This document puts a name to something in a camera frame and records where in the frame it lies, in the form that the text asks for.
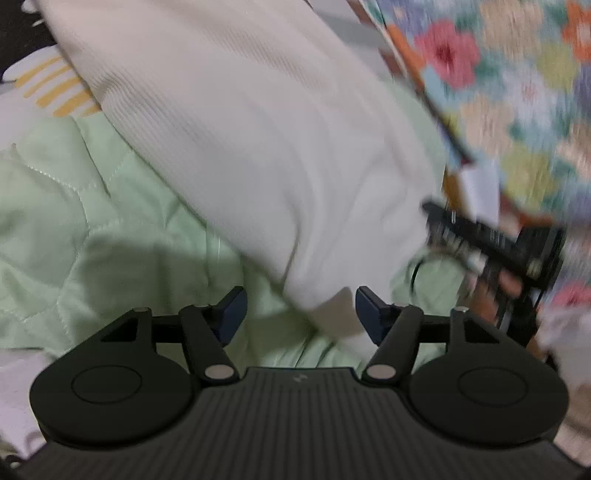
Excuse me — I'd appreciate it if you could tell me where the colourful floral quilt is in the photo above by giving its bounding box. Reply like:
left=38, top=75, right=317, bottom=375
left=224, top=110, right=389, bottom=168
left=363, top=1, right=590, bottom=225

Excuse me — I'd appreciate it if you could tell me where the white knit sweater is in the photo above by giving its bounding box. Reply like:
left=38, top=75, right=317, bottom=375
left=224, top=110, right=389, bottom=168
left=34, top=0, right=447, bottom=347

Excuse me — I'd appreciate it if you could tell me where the black cable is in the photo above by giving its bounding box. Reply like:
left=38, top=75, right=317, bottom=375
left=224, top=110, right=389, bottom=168
left=407, top=246, right=445, bottom=296

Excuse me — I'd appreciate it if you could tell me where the white cloth with yellow stripes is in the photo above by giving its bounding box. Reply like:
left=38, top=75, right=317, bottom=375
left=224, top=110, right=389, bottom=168
left=0, top=46, right=100, bottom=148

